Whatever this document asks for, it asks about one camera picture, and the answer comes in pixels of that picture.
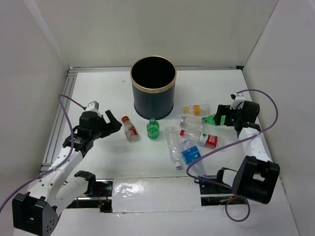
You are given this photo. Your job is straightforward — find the clear bottle red white label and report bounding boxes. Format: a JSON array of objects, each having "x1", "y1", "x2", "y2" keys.
[{"x1": 122, "y1": 116, "x2": 140, "y2": 142}]

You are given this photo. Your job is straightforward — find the clear jar silver lid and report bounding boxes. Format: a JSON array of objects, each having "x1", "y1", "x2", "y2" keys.
[{"x1": 179, "y1": 116, "x2": 203, "y2": 131}]

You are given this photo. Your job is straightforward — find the small green plastic bottle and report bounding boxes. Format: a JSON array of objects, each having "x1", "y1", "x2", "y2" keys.
[{"x1": 146, "y1": 118, "x2": 159, "y2": 140}]

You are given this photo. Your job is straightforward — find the crushed clear bottle white cap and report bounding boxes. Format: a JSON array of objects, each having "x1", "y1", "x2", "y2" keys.
[{"x1": 165, "y1": 126, "x2": 182, "y2": 170}]

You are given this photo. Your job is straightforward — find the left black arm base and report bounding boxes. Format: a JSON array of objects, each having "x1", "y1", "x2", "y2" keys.
[{"x1": 67, "y1": 171, "x2": 113, "y2": 213}]

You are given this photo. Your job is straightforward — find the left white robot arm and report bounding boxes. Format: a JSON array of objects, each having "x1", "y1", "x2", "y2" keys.
[{"x1": 12, "y1": 109, "x2": 122, "y2": 236}]

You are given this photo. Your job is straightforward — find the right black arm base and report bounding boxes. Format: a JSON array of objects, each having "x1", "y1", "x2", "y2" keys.
[{"x1": 194, "y1": 180, "x2": 245, "y2": 207}]

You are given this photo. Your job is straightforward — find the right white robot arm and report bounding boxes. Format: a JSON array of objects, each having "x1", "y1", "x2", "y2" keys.
[{"x1": 214, "y1": 99, "x2": 280, "y2": 204}]

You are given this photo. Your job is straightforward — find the black bin with gold rim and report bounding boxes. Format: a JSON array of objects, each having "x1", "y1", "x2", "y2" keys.
[{"x1": 130, "y1": 56, "x2": 177, "y2": 120}]

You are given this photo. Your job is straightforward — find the green soda bottle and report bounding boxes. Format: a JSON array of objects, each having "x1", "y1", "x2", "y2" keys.
[{"x1": 201, "y1": 114, "x2": 225, "y2": 125}]

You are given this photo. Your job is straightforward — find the small bottle yellow cap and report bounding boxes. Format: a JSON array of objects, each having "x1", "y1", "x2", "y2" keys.
[{"x1": 183, "y1": 104, "x2": 210, "y2": 117}]

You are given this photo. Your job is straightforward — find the clear bottle blue label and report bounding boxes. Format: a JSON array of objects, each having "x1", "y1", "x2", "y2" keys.
[{"x1": 180, "y1": 139, "x2": 208, "y2": 178}]

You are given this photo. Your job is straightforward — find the shiny white tape sheet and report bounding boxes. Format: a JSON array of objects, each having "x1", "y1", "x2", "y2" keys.
[{"x1": 112, "y1": 177, "x2": 203, "y2": 213}]

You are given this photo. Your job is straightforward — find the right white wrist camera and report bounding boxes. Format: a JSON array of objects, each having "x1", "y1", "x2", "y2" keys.
[{"x1": 230, "y1": 93, "x2": 246, "y2": 110}]

